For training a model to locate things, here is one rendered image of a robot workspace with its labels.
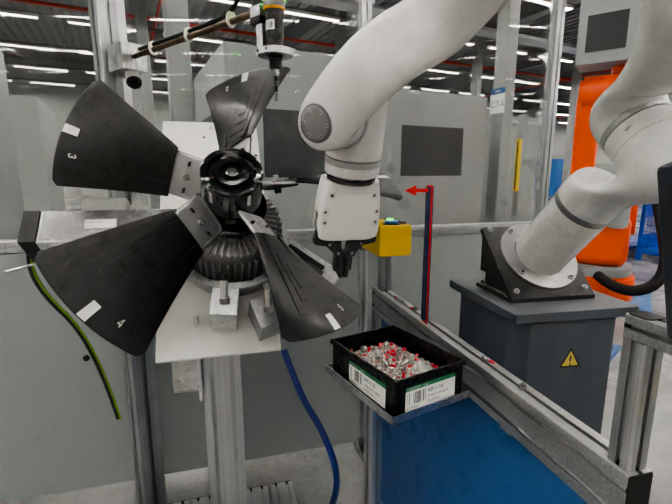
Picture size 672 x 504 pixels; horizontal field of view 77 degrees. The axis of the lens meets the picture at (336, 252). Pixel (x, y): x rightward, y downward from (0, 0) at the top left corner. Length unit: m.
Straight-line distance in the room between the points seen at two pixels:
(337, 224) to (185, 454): 1.45
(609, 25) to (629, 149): 3.85
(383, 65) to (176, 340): 0.71
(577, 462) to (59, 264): 0.82
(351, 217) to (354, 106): 0.20
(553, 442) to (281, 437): 1.36
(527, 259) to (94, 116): 0.98
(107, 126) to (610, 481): 1.01
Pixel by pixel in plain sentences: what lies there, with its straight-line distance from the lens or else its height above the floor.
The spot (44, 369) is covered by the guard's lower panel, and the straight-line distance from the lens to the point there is 1.84.
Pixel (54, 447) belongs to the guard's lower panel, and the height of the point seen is 0.24.
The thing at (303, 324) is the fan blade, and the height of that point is 0.97.
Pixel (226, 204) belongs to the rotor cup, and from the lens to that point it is 0.83.
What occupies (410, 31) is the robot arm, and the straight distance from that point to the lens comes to 0.54.
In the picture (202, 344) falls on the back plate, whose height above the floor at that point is 0.86.
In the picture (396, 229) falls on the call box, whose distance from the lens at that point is 1.22.
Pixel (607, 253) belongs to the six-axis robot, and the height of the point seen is 0.50.
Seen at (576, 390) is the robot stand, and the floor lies 0.74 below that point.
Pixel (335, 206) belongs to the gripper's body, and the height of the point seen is 1.17.
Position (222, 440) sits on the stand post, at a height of 0.57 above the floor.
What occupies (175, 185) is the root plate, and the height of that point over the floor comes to 1.19.
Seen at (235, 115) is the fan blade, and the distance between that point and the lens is 1.03.
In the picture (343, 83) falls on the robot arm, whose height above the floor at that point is 1.32.
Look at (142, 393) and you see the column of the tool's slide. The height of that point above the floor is 0.48.
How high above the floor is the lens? 1.22
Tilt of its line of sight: 11 degrees down
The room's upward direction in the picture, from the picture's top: straight up
